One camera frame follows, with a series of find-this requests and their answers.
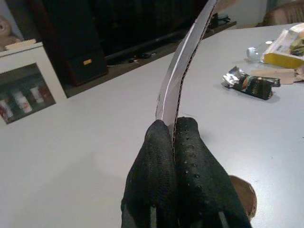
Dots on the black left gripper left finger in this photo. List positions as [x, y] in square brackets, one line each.
[152, 171]

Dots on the dark low tv bench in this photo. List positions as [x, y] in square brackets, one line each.
[152, 47]

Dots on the brown wicker chair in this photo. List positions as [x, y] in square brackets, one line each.
[285, 14]

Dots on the black foil snack wrapper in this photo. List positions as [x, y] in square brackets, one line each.
[251, 85]

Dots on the white corrugated cardboard piece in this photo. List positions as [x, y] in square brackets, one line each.
[183, 61]

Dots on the clear plastic bottle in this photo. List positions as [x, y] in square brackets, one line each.
[257, 52]

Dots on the dark wooden speaker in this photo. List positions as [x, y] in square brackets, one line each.
[71, 40]

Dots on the white red can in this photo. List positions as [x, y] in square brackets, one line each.
[38, 93]
[22, 102]
[6, 110]

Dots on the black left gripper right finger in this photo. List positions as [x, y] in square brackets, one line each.
[202, 171]

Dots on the white glass-door cabinet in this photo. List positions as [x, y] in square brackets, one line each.
[26, 80]

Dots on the yellow white carton box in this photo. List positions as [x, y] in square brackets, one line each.
[287, 47]

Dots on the beige teddy bear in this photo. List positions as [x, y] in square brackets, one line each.
[7, 31]

